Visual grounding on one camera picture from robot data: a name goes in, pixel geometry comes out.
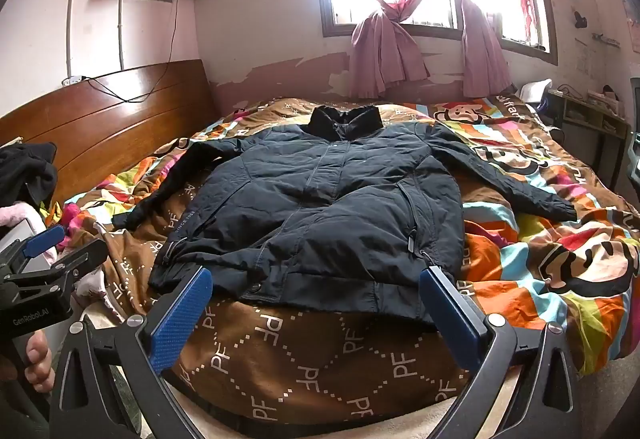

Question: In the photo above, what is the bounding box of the colourful printed blanket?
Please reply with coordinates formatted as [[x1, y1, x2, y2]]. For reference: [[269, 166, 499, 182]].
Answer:
[[45, 96, 640, 425]]

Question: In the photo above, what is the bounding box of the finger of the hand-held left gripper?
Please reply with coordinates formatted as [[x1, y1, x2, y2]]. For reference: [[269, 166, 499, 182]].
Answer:
[[7, 239, 109, 288], [0, 225, 67, 279]]

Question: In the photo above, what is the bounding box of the pink cloth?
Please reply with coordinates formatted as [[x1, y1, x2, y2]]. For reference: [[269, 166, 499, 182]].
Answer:
[[0, 202, 31, 227]]

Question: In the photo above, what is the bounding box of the black padded jacket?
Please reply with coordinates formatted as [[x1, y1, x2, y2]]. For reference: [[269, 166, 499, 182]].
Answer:
[[111, 104, 578, 332]]

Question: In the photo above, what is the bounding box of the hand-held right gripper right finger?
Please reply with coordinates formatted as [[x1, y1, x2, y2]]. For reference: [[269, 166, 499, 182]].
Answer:
[[419, 265, 586, 439]]

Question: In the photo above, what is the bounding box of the black clothes pile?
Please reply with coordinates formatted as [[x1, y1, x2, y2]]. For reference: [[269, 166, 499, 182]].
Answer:
[[0, 142, 58, 220]]

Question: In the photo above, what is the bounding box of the desk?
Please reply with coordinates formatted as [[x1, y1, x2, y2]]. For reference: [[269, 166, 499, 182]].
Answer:
[[547, 89, 632, 185]]

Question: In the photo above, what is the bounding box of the white bag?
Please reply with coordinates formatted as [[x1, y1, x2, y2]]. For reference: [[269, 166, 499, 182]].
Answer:
[[520, 79, 553, 109]]

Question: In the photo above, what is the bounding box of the pink curtain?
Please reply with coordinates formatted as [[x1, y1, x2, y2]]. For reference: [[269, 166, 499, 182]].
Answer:
[[442, 0, 515, 97], [350, 0, 432, 99]]

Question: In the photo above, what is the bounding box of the black cable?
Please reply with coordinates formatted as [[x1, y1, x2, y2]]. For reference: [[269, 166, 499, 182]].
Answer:
[[80, 0, 180, 104]]

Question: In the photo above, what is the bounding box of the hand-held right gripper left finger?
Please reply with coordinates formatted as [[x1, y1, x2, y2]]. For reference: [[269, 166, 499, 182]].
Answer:
[[50, 265, 216, 439]]

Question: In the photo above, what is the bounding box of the wooden headboard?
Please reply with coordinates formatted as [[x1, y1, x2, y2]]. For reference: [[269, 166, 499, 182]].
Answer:
[[0, 59, 217, 210]]

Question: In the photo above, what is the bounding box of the person's left hand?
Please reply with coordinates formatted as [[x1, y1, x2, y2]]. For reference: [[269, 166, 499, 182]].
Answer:
[[22, 331, 57, 395]]

